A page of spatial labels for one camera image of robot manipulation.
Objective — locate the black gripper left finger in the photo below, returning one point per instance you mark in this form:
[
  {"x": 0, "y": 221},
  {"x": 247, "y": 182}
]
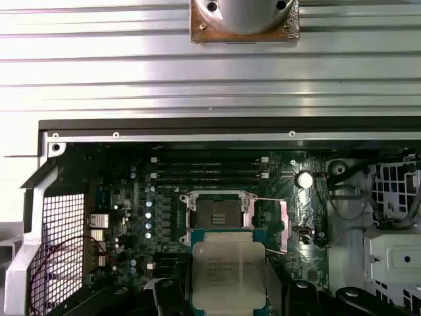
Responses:
[{"x": 171, "y": 299}]

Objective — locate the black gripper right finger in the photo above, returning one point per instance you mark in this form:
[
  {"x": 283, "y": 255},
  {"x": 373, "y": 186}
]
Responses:
[{"x": 302, "y": 303}]

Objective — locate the silver CPU chip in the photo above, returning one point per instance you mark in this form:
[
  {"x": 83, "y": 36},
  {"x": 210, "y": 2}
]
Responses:
[{"x": 227, "y": 273}]

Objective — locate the CPU socket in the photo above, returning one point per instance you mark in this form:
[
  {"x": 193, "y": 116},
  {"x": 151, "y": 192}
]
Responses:
[{"x": 217, "y": 214}]

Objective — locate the RAM slot with white clips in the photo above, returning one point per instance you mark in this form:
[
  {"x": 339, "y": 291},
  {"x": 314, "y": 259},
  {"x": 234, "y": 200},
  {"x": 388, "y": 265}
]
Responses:
[
  {"x": 210, "y": 161},
  {"x": 210, "y": 175}
]

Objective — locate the green motherboard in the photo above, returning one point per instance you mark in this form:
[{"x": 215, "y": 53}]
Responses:
[{"x": 309, "y": 260}]

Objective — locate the silver cylindrical capacitor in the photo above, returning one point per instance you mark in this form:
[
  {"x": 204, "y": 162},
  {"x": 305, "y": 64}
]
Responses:
[
  {"x": 148, "y": 215},
  {"x": 148, "y": 225},
  {"x": 148, "y": 235},
  {"x": 148, "y": 204}
]

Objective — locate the silver port block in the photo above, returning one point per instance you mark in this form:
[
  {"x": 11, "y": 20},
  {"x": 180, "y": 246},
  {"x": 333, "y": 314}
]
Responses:
[
  {"x": 98, "y": 220},
  {"x": 98, "y": 237}
]

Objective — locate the silver metal drive cage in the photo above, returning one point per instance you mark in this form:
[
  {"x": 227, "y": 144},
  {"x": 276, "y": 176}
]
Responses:
[{"x": 394, "y": 256}]

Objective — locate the blue serial port connector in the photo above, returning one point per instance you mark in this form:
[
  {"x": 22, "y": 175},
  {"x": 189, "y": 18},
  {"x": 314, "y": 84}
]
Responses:
[{"x": 104, "y": 197}]

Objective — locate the round coin battery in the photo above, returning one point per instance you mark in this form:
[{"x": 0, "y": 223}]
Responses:
[{"x": 305, "y": 180}]

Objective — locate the black PC case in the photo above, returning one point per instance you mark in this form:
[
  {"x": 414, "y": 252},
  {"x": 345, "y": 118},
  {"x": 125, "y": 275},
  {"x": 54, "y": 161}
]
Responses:
[{"x": 230, "y": 124}]

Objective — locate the brown square base plate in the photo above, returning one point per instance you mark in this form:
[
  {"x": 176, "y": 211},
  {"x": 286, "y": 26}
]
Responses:
[{"x": 204, "y": 37}]

